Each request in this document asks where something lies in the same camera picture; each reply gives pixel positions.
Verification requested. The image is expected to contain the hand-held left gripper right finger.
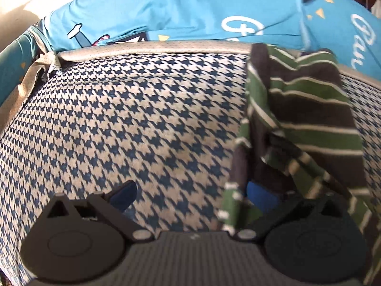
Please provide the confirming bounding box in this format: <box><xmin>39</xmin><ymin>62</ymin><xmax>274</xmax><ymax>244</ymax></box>
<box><xmin>238</xmin><ymin>181</ymin><xmax>346</xmax><ymax>242</ymax></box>

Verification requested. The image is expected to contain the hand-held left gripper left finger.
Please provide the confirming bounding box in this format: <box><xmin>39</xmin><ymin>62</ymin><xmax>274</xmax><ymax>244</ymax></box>
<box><xmin>46</xmin><ymin>181</ymin><xmax>155</xmax><ymax>243</ymax></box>

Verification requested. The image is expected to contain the green brown striped t-shirt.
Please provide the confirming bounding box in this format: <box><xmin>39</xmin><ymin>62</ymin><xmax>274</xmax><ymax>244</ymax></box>
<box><xmin>219</xmin><ymin>43</ymin><xmax>381</xmax><ymax>286</ymax></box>

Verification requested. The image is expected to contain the houndstooth bed mat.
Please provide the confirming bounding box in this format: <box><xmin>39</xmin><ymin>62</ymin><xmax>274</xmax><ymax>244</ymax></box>
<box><xmin>0</xmin><ymin>40</ymin><xmax>381</xmax><ymax>286</ymax></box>

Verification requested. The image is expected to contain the blue pillow with script print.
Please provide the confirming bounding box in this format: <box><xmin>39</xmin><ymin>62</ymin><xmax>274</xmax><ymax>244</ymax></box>
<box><xmin>293</xmin><ymin>0</ymin><xmax>381</xmax><ymax>82</ymax></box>

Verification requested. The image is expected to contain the blue pillow with star print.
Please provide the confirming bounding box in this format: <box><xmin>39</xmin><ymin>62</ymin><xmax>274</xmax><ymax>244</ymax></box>
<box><xmin>40</xmin><ymin>0</ymin><xmax>307</xmax><ymax>52</ymax></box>

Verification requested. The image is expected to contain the brown wooden chair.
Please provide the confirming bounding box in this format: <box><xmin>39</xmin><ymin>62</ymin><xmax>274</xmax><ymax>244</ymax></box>
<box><xmin>359</xmin><ymin>0</ymin><xmax>381</xmax><ymax>17</ymax></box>

